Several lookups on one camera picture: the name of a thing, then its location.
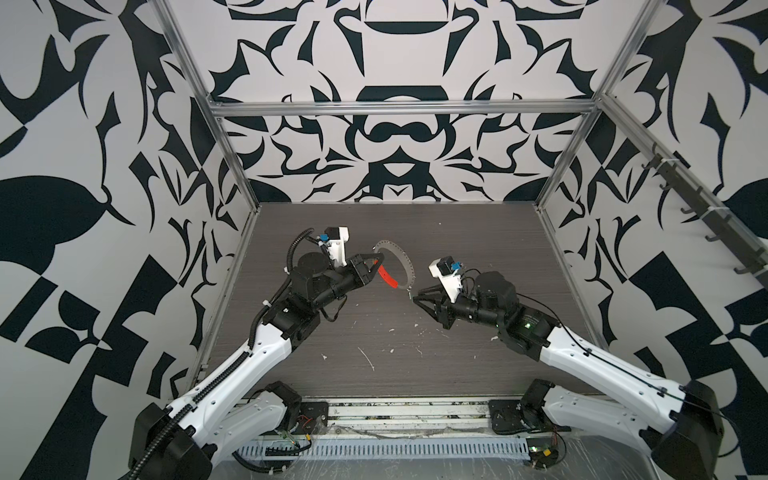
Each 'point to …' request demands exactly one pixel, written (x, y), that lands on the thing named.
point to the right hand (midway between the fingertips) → (419, 296)
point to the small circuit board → (542, 452)
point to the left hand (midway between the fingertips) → (386, 251)
